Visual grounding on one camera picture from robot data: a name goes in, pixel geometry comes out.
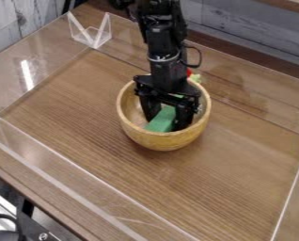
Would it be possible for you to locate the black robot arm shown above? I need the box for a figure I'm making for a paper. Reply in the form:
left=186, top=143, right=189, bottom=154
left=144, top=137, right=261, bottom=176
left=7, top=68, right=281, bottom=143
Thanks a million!
left=108, top=0, right=201, bottom=131

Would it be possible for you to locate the brown wooden bowl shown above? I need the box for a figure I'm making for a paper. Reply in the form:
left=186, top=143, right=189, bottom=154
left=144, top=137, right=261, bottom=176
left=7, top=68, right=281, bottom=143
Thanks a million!
left=116, top=81, right=210, bottom=152

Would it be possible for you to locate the black cable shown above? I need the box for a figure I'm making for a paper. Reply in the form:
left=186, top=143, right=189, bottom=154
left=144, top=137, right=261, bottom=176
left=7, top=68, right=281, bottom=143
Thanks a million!
left=0, top=214, right=31, bottom=241

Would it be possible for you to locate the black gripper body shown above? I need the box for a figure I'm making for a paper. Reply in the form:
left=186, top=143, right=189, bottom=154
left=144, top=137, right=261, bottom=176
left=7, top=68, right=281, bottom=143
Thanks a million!
left=133, top=60, right=201, bottom=113

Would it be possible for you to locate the green rectangular block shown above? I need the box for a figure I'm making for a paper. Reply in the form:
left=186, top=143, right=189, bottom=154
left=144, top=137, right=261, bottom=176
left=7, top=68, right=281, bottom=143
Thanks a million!
left=144, top=105, right=176, bottom=133

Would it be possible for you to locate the clear acrylic corner bracket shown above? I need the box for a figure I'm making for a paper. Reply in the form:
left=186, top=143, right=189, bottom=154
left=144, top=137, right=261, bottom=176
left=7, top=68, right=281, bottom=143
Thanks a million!
left=66, top=12, right=112, bottom=49

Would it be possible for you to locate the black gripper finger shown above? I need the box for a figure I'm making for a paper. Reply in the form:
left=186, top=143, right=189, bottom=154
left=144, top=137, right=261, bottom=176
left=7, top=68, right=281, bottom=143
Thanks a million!
left=173, top=103, right=194, bottom=131
left=138, top=94, right=160, bottom=121

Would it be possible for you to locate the clear acrylic enclosure wall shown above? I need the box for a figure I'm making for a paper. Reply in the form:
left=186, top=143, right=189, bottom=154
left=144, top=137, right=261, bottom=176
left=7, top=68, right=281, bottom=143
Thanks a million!
left=0, top=7, right=299, bottom=241

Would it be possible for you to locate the black device with logo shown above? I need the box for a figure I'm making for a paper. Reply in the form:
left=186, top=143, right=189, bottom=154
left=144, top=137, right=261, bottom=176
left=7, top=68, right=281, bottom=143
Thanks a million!
left=15, top=199, right=73, bottom=241

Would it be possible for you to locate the red toy strawberry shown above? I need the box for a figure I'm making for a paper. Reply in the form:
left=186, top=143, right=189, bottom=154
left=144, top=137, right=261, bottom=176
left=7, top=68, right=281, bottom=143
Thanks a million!
left=186, top=69, right=201, bottom=84

